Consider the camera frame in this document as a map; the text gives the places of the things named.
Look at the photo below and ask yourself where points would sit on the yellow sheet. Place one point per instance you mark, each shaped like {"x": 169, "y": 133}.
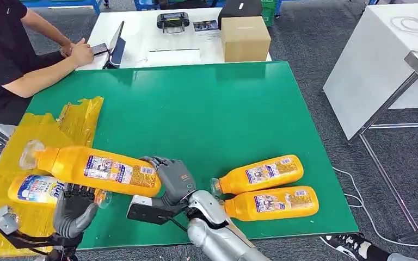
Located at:
{"x": 43, "y": 133}

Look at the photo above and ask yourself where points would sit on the person's left hand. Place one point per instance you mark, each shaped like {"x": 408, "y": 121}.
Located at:
{"x": 68, "y": 48}

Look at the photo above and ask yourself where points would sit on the black bag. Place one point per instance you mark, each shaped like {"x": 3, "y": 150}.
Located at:
{"x": 238, "y": 10}

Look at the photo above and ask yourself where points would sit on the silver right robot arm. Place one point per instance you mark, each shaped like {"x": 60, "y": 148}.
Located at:
{"x": 212, "y": 237}

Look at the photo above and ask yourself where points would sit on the green crate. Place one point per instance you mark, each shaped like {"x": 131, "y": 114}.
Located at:
{"x": 268, "y": 12}

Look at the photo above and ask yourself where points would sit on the dark phone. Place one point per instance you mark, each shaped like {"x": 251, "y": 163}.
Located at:
{"x": 100, "y": 49}

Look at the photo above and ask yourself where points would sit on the green mat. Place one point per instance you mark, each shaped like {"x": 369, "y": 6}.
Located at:
{"x": 194, "y": 108}

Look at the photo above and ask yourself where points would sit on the person's right hand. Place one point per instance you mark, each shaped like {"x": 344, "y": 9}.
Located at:
{"x": 82, "y": 54}

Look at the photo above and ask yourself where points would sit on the black and white sneaker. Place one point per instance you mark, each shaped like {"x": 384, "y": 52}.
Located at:
{"x": 346, "y": 245}

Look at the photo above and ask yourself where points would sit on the black handheld controller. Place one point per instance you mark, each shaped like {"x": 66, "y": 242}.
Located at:
{"x": 173, "y": 20}

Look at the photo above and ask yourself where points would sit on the orange drink bottle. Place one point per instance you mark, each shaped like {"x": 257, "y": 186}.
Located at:
{"x": 32, "y": 189}
{"x": 86, "y": 169}
{"x": 263, "y": 174}
{"x": 274, "y": 203}

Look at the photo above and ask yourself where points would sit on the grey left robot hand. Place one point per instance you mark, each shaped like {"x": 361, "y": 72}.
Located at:
{"x": 73, "y": 216}

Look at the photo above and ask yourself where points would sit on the person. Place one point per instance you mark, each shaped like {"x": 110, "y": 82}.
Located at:
{"x": 0, "y": 54}

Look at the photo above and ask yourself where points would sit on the person's hand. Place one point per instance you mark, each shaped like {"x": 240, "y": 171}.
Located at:
{"x": 82, "y": 54}
{"x": 68, "y": 48}

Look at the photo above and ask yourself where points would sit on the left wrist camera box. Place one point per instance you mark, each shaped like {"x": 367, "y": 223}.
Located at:
{"x": 3, "y": 219}

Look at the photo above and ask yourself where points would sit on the cardboard box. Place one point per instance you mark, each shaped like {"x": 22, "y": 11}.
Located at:
{"x": 245, "y": 39}

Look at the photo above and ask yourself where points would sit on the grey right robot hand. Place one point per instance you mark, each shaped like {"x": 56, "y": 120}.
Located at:
{"x": 176, "y": 180}

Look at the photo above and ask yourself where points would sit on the printed leaflet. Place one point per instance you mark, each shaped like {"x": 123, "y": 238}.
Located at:
{"x": 205, "y": 26}

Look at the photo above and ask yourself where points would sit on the white table with metal legs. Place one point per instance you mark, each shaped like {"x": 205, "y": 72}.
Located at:
{"x": 375, "y": 65}

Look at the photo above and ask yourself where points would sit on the blue metal rack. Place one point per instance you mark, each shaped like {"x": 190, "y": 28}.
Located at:
{"x": 277, "y": 7}
{"x": 61, "y": 2}
{"x": 144, "y": 4}

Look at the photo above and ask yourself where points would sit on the tablet in blue case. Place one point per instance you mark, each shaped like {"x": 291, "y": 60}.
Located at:
{"x": 117, "y": 47}

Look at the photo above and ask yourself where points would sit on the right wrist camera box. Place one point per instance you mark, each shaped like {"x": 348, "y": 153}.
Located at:
{"x": 151, "y": 214}

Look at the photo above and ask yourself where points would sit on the person's leg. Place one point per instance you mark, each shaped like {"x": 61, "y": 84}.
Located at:
{"x": 378, "y": 254}

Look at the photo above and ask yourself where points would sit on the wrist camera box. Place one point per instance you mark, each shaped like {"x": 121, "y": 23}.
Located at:
{"x": 3, "y": 219}
{"x": 151, "y": 214}

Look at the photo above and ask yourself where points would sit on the flat white box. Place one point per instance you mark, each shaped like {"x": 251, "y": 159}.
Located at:
{"x": 174, "y": 57}

